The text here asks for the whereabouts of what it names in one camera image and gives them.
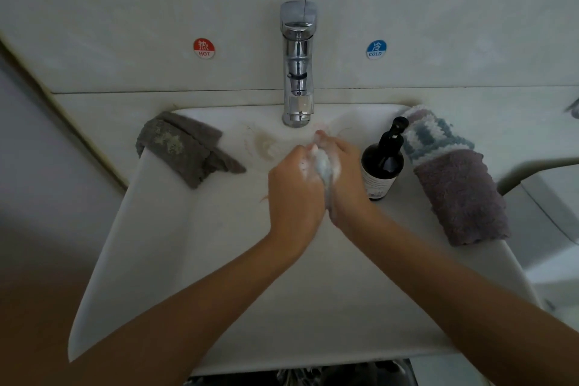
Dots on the person's left hand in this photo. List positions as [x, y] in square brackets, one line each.
[294, 196]

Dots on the person's left forearm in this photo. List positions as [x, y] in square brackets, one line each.
[163, 327]

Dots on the brown cloth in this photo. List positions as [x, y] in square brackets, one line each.
[461, 196]

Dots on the red round sticker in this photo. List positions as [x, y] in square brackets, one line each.
[204, 47]

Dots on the white toilet tank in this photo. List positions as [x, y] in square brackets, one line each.
[552, 218]

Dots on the pink white striped cloth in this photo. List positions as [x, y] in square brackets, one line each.
[421, 113]

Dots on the black pump soap bottle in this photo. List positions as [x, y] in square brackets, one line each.
[382, 169]

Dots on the white ceramic sink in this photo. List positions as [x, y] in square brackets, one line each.
[308, 300]

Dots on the gray patterned trousers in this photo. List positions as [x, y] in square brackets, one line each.
[308, 374]

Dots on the blue stained cloth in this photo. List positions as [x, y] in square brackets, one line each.
[321, 164]

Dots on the chrome faucet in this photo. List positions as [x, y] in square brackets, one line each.
[298, 60]

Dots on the metal wall shelf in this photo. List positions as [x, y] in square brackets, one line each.
[573, 108]

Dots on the person's right hand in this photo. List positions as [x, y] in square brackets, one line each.
[348, 187]

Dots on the blue round sticker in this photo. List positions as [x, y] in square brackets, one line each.
[376, 48]

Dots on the person's right forearm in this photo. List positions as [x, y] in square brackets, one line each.
[470, 300]

